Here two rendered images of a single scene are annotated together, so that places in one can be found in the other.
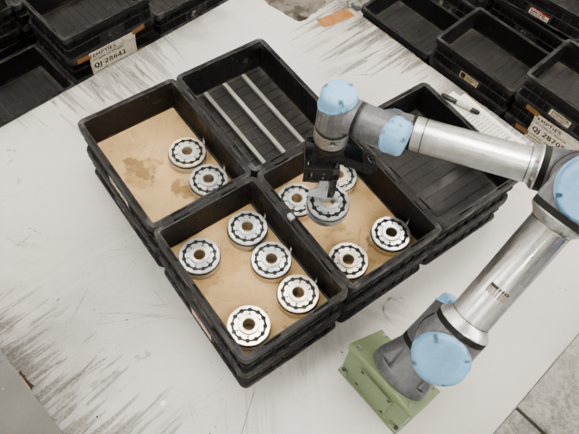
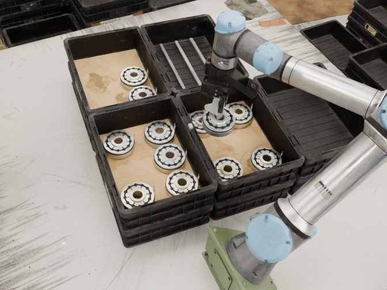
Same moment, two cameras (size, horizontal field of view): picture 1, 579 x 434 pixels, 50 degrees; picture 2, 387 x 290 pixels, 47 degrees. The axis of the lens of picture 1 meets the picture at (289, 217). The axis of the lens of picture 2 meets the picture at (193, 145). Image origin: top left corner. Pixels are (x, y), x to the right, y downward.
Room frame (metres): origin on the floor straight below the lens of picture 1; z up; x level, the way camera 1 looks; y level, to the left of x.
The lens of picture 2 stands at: (-0.11, -0.27, 2.02)
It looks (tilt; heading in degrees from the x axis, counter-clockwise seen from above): 51 degrees down; 15
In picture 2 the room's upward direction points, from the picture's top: 7 degrees clockwise
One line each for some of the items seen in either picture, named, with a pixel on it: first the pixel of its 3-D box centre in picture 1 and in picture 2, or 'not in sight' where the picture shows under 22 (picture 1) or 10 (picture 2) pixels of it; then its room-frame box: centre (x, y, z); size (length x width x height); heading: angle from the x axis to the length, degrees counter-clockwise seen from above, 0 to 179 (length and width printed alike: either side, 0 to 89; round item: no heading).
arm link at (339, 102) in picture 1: (337, 109); (229, 34); (0.85, -0.07, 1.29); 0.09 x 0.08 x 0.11; 68
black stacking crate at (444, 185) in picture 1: (427, 162); (309, 118); (1.07, -0.36, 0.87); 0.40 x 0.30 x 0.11; 42
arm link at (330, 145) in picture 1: (331, 134); (224, 57); (0.85, -0.07, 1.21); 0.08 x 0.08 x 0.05
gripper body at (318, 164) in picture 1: (323, 156); (219, 77); (0.85, -0.06, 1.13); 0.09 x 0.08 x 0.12; 95
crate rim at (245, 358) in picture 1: (249, 263); (150, 150); (0.67, 0.08, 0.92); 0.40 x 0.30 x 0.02; 42
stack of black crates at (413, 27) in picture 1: (409, 35); (332, 57); (2.26, -0.45, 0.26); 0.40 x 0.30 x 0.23; 49
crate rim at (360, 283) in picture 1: (347, 203); (236, 128); (0.87, -0.14, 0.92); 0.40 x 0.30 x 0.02; 42
